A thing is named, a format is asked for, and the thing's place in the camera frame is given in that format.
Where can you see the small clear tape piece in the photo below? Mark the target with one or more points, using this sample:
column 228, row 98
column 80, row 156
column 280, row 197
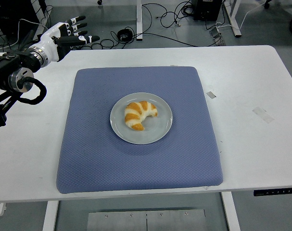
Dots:
column 211, row 95

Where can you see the white desk leg with foot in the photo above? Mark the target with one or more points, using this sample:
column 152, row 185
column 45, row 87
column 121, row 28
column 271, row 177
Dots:
column 233, row 19

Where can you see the grey round plate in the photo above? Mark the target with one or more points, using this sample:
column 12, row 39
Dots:
column 157, row 130

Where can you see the white slanted desk leg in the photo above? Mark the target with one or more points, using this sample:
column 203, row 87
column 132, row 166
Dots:
column 41, row 21

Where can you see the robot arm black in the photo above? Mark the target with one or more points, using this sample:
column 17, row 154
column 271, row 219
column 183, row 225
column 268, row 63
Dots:
column 6, row 62

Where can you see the black table control panel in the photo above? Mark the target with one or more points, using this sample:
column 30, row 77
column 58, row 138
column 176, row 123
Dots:
column 275, row 192

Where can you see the blue quilted mat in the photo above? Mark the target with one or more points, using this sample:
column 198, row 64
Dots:
column 88, row 156

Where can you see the grey foot pedal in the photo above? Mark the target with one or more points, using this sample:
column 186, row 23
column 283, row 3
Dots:
column 218, row 37

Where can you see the croissant bread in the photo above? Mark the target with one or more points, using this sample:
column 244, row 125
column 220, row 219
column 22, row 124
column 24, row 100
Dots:
column 133, row 113

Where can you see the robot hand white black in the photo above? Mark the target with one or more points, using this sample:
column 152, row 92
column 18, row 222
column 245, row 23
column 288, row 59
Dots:
column 52, row 45

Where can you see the black computer case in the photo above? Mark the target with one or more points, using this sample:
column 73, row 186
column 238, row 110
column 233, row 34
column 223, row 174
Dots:
column 207, row 9

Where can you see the white desk leg straight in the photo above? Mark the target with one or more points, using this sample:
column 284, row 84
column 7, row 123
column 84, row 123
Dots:
column 139, row 19

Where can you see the white table leg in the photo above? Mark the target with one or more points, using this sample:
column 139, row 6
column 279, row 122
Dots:
column 50, row 216
column 231, row 214

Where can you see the large clear tape piece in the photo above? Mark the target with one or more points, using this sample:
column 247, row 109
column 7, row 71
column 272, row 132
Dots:
column 263, row 115

